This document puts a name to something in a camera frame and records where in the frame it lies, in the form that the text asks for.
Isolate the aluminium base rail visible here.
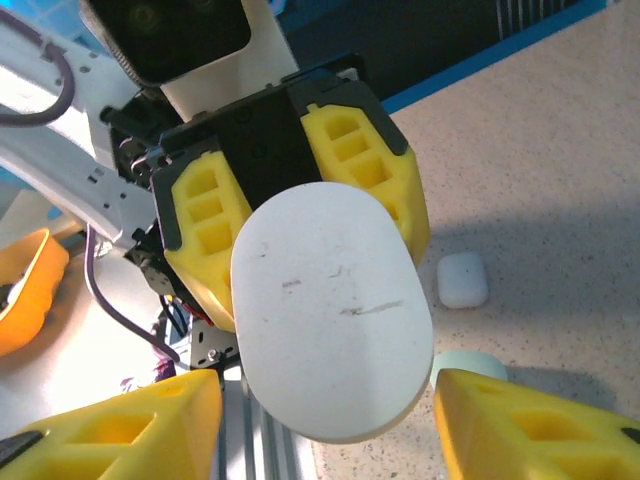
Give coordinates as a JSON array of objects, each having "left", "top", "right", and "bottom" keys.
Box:
[{"left": 219, "top": 369, "right": 316, "bottom": 480}]

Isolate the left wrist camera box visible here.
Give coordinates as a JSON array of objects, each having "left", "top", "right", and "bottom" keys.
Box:
[{"left": 78, "top": 0, "right": 299, "bottom": 124}]

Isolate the orange plastic container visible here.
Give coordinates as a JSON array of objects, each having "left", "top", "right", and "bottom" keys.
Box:
[{"left": 0, "top": 228, "right": 70, "bottom": 357}]

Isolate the white earbud charging case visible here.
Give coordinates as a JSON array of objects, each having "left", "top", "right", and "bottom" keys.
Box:
[
  {"left": 436, "top": 252, "right": 490, "bottom": 310},
  {"left": 229, "top": 181, "right": 434, "bottom": 445}
]

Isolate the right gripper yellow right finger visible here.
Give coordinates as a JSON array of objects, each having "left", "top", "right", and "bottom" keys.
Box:
[{"left": 433, "top": 368, "right": 640, "bottom": 480}]

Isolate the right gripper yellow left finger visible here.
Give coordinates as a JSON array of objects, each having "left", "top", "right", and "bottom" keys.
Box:
[{"left": 0, "top": 368, "right": 224, "bottom": 480}]

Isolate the blue edged table side rail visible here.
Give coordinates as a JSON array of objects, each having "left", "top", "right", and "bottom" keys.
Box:
[{"left": 369, "top": 0, "right": 640, "bottom": 119}]

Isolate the mint green earbud case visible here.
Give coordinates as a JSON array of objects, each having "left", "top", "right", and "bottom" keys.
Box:
[{"left": 430, "top": 349, "right": 509, "bottom": 389}]

